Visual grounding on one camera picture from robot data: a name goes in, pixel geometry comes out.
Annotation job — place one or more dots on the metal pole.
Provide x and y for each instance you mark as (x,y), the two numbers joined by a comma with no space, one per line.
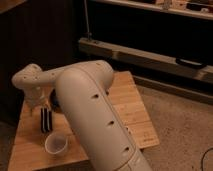
(89,34)

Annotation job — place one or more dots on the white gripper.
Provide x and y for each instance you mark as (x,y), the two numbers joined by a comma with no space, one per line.
(33,98)

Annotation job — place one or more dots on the wooden table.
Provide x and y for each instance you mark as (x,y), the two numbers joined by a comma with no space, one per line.
(28,152)

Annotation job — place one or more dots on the wall shelf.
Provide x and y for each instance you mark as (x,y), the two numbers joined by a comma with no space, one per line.
(158,8)

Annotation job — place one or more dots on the dark blue bowl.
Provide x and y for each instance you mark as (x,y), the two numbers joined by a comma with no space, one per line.
(53,100)

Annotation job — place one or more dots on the black case handle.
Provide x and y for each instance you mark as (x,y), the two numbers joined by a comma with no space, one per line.
(190,64)

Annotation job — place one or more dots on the long grey case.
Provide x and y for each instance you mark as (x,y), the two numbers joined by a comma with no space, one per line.
(144,59)

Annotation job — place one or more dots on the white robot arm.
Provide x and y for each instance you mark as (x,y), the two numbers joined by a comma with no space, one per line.
(81,91)

